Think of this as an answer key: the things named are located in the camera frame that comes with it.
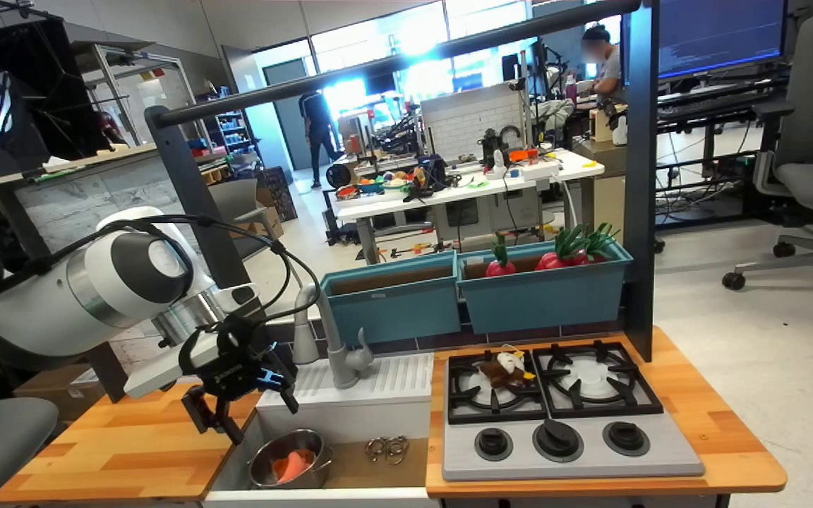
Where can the computer monitor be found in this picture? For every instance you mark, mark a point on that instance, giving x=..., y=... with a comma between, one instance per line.
x=716, y=34

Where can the teal planter box right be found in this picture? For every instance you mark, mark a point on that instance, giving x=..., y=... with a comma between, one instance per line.
x=534, y=301

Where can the teal planter box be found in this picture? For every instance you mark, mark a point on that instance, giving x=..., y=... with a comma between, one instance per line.
x=394, y=301
x=534, y=301

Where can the teal planter box left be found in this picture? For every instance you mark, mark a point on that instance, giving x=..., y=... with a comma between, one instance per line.
x=394, y=301

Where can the metal ring trivet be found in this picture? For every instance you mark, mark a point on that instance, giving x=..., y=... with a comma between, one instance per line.
x=387, y=451

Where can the grey toy faucet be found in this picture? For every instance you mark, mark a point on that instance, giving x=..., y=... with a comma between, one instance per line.
x=345, y=364

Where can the steel pot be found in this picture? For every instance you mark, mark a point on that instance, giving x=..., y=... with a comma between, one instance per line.
x=295, y=442

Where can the grey stove panel with knobs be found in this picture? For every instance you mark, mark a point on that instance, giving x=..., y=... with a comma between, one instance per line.
x=569, y=451

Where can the orange stuffed animal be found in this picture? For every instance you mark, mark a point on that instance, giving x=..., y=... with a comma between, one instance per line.
x=277, y=466

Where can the brown white stuffed animal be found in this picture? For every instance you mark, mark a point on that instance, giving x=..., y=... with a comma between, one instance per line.
x=507, y=369

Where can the white toy sink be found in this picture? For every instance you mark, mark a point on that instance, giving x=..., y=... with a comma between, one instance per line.
x=387, y=404

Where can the black stove grate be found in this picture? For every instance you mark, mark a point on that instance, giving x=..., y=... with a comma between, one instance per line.
x=569, y=381

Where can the white cluttered work table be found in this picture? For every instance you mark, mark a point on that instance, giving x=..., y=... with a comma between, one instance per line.
x=478, y=202

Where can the red toy vegetables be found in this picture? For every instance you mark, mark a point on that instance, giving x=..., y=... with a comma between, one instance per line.
x=572, y=246

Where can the seated person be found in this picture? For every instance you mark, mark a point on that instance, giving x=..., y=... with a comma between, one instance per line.
x=609, y=84

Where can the pink stuffed animal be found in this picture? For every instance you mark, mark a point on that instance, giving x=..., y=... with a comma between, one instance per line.
x=301, y=462

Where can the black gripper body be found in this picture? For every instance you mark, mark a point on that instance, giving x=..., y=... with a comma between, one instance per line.
x=243, y=357

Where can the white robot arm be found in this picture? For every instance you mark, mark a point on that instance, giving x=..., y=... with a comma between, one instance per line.
x=142, y=268

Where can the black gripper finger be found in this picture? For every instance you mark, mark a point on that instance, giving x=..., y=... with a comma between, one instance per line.
x=283, y=387
x=209, y=417

